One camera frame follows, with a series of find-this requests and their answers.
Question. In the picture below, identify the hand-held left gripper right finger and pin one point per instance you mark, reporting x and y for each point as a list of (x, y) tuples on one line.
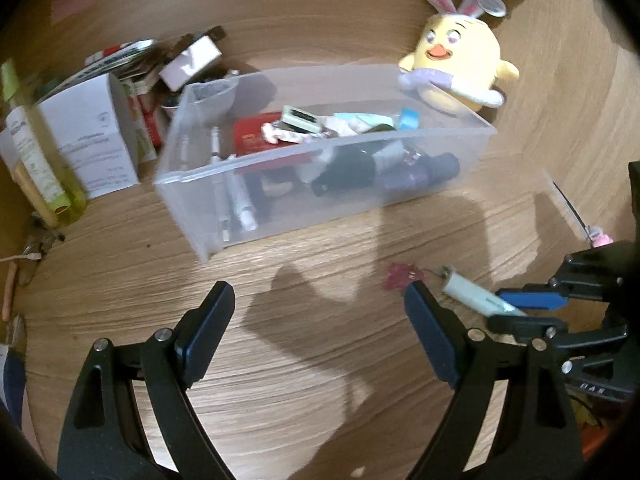
[(430, 330)]

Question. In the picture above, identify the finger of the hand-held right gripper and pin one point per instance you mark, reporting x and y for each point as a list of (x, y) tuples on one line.
[(530, 330), (535, 297)]

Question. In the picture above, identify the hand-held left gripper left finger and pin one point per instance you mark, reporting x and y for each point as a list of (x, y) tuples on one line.
[(205, 340)]

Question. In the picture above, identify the mint green pen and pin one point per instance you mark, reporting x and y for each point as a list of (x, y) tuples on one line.
[(475, 296)]

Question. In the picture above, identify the clear plastic bin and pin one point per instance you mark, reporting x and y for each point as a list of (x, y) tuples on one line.
[(300, 210)]

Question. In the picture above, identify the red cardboard box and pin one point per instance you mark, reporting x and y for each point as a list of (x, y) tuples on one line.
[(250, 137)]

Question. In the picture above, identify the white tube with teal cap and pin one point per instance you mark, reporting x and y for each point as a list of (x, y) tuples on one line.
[(409, 119)]

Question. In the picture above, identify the small pink charm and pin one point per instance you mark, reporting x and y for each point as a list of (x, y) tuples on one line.
[(601, 238)]

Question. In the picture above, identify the white pen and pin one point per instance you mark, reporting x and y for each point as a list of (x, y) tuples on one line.
[(222, 200)]

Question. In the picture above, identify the purple bottle with black cap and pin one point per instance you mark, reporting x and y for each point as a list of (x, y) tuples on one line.
[(425, 175)]

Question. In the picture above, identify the wooden stick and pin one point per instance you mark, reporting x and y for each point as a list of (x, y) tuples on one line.
[(9, 290)]

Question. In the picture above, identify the white paper box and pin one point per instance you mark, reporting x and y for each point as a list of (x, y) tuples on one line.
[(90, 135)]

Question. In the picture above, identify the green and white case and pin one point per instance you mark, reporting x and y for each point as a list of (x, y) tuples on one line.
[(300, 120)]

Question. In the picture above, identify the yellow-green bottle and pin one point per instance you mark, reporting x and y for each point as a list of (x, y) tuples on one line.
[(42, 160)]

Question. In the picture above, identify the yellow plush chick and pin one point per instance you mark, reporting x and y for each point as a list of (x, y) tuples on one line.
[(460, 55)]

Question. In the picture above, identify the small white box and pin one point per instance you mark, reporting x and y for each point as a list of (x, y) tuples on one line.
[(192, 62)]

